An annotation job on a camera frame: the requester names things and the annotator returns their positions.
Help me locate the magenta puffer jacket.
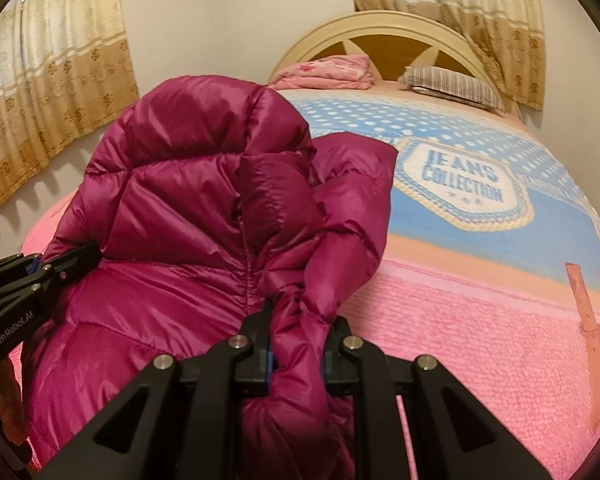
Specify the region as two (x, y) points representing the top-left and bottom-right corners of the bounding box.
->
(22, 76), (396, 479)

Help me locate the person's left hand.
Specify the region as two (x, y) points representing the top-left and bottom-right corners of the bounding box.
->
(0, 358), (27, 445)

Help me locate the pink and blue bedspread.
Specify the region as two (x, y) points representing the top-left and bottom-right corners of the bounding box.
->
(9, 81), (600, 480)

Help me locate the beige curtain left window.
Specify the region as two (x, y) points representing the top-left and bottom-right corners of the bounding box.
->
(0, 0), (138, 207)

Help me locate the folded pink blanket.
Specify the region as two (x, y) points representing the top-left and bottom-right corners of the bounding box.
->
(268, 54), (375, 90)

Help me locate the striped grey pillow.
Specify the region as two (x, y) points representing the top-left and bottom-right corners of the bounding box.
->
(398, 66), (505, 112)

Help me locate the cream wooden headboard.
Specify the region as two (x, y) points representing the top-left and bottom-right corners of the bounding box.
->
(268, 11), (524, 122)

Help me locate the beige curtain behind headboard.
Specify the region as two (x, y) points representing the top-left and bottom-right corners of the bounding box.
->
(353, 0), (546, 112)

